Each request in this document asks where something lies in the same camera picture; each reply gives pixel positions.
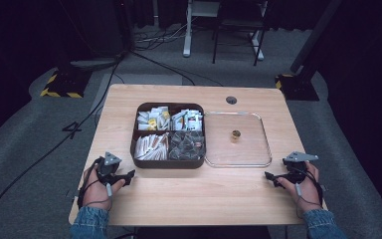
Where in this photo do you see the brown four-compartment box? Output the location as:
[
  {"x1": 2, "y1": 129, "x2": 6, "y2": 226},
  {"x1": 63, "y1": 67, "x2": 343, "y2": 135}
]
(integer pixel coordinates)
[{"x1": 129, "y1": 102, "x2": 208, "y2": 170}]

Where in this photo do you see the gripper grey cable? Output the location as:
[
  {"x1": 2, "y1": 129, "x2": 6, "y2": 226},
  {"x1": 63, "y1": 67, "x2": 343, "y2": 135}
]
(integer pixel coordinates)
[
  {"x1": 293, "y1": 182, "x2": 322, "y2": 220},
  {"x1": 85, "y1": 182, "x2": 113, "y2": 211}
]

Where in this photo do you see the person's left hand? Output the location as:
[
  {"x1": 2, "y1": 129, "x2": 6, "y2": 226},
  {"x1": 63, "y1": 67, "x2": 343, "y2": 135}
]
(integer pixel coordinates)
[{"x1": 83, "y1": 165, "x2": 127, "y2": 212}]

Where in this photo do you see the white desk frame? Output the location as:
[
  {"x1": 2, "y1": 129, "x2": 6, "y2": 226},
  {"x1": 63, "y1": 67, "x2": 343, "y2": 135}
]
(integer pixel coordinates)
[{"x1": 182, "y1": 0, "x2": 267, "y2": 62}]

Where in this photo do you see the dark slanted stand pole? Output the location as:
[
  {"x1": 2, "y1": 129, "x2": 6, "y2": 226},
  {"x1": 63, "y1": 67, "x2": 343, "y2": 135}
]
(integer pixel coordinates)
[{"x1": 289, "y1": 0, "x2": 343, "y2": 75}]

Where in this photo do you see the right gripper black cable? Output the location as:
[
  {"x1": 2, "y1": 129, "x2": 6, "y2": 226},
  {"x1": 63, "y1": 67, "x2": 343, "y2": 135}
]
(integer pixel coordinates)
[{"x1": 291, "y1": 165, "x2": 325, "y2": 208}]

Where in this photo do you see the pile of white yellow packets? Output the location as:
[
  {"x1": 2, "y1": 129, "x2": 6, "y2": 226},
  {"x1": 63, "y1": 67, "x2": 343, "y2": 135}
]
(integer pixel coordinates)
[{"x1": 136, "y1": 106, "x2": 172, "y2": 131}]

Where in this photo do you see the right gripper grey cable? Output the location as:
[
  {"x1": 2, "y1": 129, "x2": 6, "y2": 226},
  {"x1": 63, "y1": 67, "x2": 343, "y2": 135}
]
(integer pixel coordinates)
[{"x1": 293, "y1": 182, "x2": 322, "y2": 220}]

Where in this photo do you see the person's right hand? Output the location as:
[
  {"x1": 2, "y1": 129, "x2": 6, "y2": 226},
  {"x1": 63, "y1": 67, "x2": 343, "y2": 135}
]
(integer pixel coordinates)
[{"x1": 276, "y1": 161, "x2": 323, "y2": 214}]

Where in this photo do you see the bundle of floor cables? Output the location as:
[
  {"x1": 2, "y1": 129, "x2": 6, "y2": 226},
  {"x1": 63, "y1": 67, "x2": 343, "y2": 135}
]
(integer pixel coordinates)
[{"x1": 132, "y1": 23, "x2": 193, "y2": 53}]

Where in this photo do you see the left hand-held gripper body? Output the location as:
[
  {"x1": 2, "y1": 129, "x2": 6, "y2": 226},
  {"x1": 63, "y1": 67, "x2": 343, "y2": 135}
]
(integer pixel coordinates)
[{"x1": 95, "y1": 151, "x2": 127, "y2": 186}]

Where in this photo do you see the pile of white red packets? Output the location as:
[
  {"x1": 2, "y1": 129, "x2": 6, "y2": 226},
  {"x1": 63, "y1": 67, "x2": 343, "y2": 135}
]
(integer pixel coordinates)
[{"x1": 171, "y1": 109, "x2": 204, "y2": 131}]

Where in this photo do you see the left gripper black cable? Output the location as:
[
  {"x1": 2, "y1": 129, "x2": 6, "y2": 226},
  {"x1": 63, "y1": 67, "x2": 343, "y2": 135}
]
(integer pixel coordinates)
[{"x1": 77, "y1": 156, "x2": 104, "y2": 210}]

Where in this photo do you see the black chair frame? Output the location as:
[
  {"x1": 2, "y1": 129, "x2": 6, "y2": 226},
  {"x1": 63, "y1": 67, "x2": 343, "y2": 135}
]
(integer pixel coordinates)
[{"x1": 211, "y1": 0, "x2": 269, "y2": 67}]

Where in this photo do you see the left gripper grey cable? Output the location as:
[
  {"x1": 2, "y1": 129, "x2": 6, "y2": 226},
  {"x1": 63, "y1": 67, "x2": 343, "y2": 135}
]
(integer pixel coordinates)
[{"x1": 85, "y1": 182, "x2": 113, "y2": 211}]

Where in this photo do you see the yellow black striped stand base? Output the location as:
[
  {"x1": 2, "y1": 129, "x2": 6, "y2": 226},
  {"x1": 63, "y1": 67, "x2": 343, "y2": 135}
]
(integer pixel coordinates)
[
  {"x1": 274, "y1": 73, "x2": 320, "y2": 102},
  {"x1": 39, "y1": 67, "x2": 94, "y2": 100}
]

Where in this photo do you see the long black floor cable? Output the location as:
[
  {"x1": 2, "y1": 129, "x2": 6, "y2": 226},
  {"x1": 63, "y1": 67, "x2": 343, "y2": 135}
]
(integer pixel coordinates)
[{"x1": 0, "y1": 49, "x2": 225, "y2": 237}]

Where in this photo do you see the pile of long stick sachets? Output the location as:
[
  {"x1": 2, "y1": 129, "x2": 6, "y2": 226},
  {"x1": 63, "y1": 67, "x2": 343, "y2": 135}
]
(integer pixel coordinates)
[{"x1": 133, "y1": 132, "x2": 170, "y2": 161}]

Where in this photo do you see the clear lid with gold knob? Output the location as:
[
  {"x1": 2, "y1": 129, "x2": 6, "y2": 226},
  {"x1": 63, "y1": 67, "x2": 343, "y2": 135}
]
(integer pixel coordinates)
[{"x1": 203, "y1": 111, "x2": 274, "y2": 169}]

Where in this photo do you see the pile of dark pyramid bags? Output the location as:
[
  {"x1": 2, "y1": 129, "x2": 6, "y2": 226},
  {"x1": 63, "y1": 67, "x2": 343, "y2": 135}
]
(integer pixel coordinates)
[{"x1": 168, "y1": 130, "x2": 206, "y2": 161}]

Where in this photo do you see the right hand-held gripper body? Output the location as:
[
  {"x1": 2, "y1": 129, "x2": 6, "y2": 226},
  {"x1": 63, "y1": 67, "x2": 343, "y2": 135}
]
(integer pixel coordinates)
[{"x1": 282, "y1": 150, "x2": 319, "y2": 184}]

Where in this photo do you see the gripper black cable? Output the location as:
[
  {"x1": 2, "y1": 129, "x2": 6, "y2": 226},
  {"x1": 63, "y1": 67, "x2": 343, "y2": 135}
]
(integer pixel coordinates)
[
  {"x1": 291, "y1": 165, "x2": 325, "y2": 208},
  {"x1": 77, "y1": 156, "x2": 104, "y2": 210}
]

